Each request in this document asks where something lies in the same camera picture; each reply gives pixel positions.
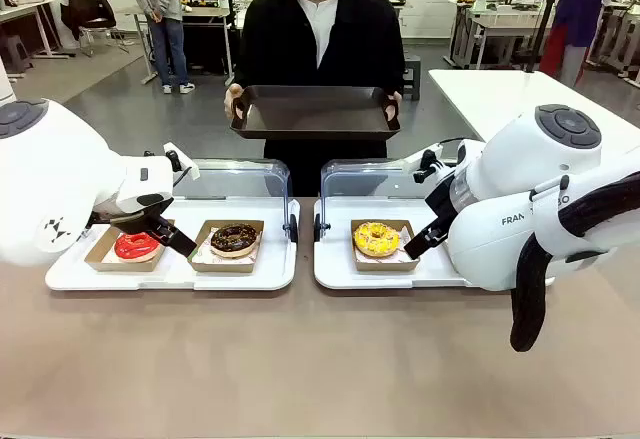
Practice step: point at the background desk with donuts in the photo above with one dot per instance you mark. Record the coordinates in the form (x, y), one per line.
(205, 11)

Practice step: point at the yellow sprinkled donut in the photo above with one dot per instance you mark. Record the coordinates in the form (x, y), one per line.
(376, 239)

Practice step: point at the person's right forearm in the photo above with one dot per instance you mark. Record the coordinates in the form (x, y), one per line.
(246, 66)

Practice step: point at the person in purple apron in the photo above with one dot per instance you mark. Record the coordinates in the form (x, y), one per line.
(580, 4)

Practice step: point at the white display tray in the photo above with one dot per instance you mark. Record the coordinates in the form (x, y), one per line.
(340, 269)
(225, 284)

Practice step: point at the metal frame chair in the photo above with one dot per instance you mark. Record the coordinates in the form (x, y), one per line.
(100, 24)

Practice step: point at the long white background workbench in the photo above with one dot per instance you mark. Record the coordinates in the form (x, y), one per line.
(500, 21)

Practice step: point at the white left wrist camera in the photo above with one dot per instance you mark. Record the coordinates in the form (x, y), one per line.
(175, 161)

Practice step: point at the grey plastic stool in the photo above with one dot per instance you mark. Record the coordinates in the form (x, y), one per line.
(15, 51)

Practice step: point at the red glazed donut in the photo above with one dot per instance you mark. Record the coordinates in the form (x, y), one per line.
(135, 249)

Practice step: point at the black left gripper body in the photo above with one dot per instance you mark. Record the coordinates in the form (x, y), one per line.
(125, 221)

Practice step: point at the dark brown serving tray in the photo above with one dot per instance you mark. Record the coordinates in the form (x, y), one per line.
(310, 114)

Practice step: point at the person in black jacket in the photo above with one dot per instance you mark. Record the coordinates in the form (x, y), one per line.
(280, 34)

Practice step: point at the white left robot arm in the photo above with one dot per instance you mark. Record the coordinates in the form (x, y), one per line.
(50, 169)

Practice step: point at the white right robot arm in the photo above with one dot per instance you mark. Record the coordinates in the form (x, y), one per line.
(525, 159)

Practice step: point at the white wall desk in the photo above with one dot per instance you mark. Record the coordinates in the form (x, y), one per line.
(25, 5)

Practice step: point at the person's right hand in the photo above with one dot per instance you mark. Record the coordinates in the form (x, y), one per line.
(231, 101)

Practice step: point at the white side table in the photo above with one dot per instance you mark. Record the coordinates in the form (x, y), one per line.
(480, 94)

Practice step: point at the chocolate glazed donut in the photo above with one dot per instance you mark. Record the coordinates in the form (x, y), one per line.
(234, 240)

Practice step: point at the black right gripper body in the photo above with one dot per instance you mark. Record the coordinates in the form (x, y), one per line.
(442, 201)

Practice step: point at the small white background table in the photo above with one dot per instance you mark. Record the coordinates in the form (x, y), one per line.
(135, 10)

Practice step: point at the dark step stool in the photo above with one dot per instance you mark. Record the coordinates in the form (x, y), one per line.
(412, 74)

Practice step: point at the person's left forearm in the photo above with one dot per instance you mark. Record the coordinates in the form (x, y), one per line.
(395, 69)

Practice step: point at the white cylindrical appliance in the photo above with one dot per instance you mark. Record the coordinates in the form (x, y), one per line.
(5, 79)

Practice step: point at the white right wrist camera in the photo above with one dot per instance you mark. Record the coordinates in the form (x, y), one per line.
(425, 156)

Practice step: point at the brown cardboard donut box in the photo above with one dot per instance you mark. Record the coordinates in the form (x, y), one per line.
(205, 261)
(100, 259)
(385, 264)

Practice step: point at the clear plastic display lid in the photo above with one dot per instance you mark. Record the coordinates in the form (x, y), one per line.
(360, 179)
(240, 179)

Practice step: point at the black hinge knob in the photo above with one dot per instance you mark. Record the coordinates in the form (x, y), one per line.
(293, 229)
(317, 229)

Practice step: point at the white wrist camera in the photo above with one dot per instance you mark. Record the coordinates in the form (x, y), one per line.
(425, 156)
(175, 161)

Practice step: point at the black tripod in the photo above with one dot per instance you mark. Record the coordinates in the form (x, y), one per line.
(545, 24)

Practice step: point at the black jacket on chair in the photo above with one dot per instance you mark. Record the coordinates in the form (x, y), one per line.
(87, 9)

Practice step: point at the person's left hand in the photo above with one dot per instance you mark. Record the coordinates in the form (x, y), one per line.
(395, 104)

